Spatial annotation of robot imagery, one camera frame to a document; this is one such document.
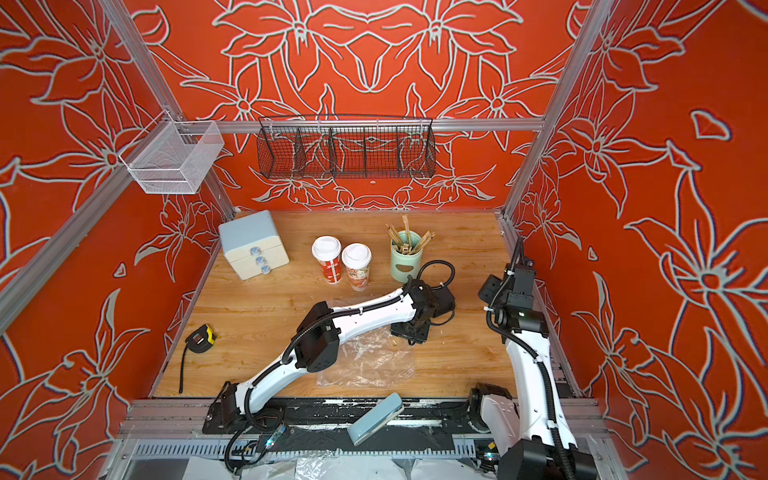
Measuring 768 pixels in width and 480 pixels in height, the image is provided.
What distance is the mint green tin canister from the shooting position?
0.90 m

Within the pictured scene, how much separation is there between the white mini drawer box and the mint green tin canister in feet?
1.26

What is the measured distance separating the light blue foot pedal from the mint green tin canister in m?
0.36

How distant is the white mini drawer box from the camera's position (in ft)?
3.01

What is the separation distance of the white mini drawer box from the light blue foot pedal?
0.55 metres

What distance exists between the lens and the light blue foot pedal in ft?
2.27

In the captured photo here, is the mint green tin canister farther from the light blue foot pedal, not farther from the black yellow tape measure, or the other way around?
the black yellow tape measure

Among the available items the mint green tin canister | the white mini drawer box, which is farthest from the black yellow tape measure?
the mint green tin canister
